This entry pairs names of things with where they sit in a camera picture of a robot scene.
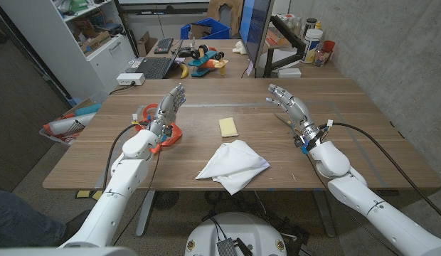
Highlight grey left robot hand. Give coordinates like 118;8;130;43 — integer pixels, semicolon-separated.
147;83;187;139

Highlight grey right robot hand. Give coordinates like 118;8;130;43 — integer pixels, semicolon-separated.
265;83;324;149

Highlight grey scissors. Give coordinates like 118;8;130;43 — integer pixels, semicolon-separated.
273;112;302;138

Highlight yellow sponge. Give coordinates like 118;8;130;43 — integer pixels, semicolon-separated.
218;117;240;138

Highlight white cloth napkin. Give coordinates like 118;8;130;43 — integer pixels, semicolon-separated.
195;139;271;196

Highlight orange plastic holder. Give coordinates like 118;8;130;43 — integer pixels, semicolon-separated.
135;103;184;154

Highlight small white box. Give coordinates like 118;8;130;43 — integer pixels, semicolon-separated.
277;68;302;79

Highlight black laptop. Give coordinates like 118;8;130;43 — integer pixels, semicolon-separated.
134;38;184;80

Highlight white power strip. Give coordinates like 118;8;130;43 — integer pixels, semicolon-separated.
116;73;146;87

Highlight clear glass jar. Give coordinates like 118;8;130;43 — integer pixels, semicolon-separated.
314;48;330;68

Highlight teal orange toy airplane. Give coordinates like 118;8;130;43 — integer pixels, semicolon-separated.
187;44;229;78

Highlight black keyboard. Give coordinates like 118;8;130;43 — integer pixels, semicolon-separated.
153;37;174;55

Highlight white wipes canister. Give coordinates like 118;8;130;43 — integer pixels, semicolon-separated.
301;28;324;65

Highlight brown cardboard box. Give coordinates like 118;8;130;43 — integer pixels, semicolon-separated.
137;31;158;57

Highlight red printed box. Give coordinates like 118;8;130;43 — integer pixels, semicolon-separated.
265;30;292;49

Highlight teal foam roll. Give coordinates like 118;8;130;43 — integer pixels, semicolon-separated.
73;103;102;117

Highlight white shelf cabinet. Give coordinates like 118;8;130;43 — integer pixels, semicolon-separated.
0;0;136;102

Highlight dark lidded bottle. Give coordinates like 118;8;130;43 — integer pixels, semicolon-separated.
304;18;318;36

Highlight black round fan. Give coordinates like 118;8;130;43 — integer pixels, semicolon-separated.
152;191;180;210

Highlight computer monitor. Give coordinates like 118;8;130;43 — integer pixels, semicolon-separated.
239;0;275;68

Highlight blue plastic bin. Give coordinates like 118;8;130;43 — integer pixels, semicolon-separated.
180;17;231;40

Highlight black framed whiteboard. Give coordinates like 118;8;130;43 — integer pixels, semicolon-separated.
115;0;211;16

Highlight grey table leg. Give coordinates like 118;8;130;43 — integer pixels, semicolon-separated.
135;191;156;238
312;190;337;238

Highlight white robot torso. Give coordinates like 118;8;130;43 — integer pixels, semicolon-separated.
184;212;288;256

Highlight person's leg in jeans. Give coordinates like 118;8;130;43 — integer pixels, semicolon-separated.
0;188;92;249

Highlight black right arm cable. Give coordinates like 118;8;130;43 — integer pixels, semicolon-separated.
325;119;441;223

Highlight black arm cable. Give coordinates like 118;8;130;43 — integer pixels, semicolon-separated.
325;119;441;223
102;122;150;191

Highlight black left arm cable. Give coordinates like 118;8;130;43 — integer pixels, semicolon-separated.
102;122;150;191

